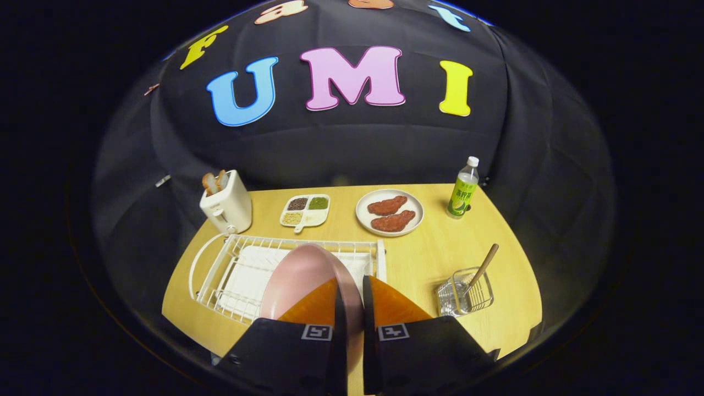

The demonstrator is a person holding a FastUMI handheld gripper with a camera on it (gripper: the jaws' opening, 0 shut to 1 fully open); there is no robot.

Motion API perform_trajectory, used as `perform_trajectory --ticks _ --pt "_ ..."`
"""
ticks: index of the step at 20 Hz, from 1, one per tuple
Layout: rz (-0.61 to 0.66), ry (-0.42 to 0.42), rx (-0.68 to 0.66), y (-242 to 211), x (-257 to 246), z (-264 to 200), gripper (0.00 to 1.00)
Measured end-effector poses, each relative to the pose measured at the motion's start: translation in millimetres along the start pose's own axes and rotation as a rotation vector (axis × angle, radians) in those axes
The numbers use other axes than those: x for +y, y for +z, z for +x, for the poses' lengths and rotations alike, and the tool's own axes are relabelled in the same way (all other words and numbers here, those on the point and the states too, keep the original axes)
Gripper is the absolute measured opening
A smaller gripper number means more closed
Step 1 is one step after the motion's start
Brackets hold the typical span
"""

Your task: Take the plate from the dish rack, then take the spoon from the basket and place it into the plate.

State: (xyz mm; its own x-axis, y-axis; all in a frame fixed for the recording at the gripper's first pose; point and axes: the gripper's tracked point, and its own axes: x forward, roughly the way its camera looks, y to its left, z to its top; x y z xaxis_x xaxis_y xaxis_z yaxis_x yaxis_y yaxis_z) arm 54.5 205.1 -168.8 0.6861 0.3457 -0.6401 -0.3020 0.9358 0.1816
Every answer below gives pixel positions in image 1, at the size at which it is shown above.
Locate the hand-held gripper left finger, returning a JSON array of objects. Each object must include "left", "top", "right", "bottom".
[{"left": 212, "top": 277, "right": 348, "bottom": 396}]

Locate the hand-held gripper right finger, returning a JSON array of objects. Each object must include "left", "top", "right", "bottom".
[{"left": 362, "top": 275, "right": 501, "bottom": 396}]

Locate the pink plate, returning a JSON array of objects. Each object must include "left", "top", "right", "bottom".
[{"left": 260, "top": 244, "right": 365, "bottom": 380}]

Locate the white wire dish rack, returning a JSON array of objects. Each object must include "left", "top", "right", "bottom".
[{"left": 189, "top": 233, "right": 387, "bottom": 326}]

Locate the clear wire basket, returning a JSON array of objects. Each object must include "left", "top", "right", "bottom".
[{"left": 437, "top": 267, "right": 494, "bottom": 318}]

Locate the wooden spoon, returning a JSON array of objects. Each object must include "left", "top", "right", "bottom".
[{"left": 459, "top": 244, "right": 500, "bottom": 298}]

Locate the white round plate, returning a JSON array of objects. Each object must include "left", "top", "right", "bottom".
[{"left": 355, "top": 189, "right": 425, "bottom": 237}]

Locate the white drip tray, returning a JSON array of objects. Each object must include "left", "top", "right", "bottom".
[{"left": 216, "top": 245, "right": 372, "bottom": 320}]

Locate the red meat piece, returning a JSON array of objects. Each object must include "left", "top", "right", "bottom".
[
  {"left": 367, "top": 195, "right": 408, "bottom": 216},
  {"left": 371, "top": 210, "right": 416, "bottom": 233}
]

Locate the white divided condiment tray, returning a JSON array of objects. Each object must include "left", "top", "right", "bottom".
[{"left": 279, "top": 194, "right": 331, "bottom": 234}]

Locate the white toaster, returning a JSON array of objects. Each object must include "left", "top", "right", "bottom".
[{"left": 199, "top": 169, "right": 254, "bottom": 236}]

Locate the green label drink bottle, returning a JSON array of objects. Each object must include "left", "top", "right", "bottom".
[{"left": 446, "top": 156, "right": 480, "bottom": 219}]

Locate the black backdrop cloth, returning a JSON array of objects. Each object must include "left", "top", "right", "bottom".
[{"left": 91, "top": 0, "right": 617, "bottom": 353}]

